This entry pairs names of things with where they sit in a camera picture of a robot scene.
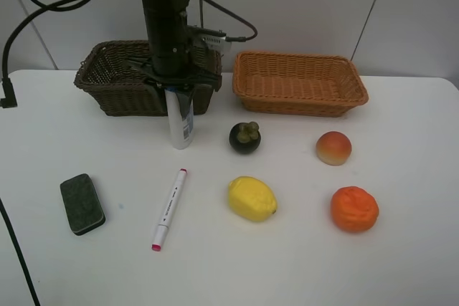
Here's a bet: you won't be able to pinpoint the red yellow peach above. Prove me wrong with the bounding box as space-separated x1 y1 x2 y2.
316 131 352 166

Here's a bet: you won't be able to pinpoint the black cable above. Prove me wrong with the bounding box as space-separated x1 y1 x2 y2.
0 0 259 110

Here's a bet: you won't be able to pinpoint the yellow lemon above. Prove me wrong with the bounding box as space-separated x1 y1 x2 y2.
227 176 278 222

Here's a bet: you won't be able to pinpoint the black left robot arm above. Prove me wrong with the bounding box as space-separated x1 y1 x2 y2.
38 0 222 117

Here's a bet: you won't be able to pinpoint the dark brown wicker basket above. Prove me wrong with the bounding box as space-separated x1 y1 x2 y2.
75 41 222 117

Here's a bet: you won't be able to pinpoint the dark purple mangosteen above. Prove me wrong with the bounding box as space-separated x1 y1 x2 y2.
229 121 261 155

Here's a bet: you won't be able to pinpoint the orange tangerine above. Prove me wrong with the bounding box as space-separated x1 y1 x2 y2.
330 186 379 233

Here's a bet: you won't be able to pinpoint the white marker pink caps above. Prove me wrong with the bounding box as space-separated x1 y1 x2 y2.
151 168 187 252

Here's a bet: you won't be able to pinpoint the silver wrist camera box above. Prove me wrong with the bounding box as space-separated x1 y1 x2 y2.
188 26 232 53

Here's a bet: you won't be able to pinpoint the white bottle blue cap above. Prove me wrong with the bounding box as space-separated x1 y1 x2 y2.
164 88 194 150

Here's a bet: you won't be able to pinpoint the orange wicker basket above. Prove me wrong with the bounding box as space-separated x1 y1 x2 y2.
232 51 369 118

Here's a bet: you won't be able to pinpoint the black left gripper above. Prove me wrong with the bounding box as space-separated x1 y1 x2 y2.
126 57 222 120

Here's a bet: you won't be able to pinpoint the black felt whiteboard eraser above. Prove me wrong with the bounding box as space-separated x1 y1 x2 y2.
60 173 105 236

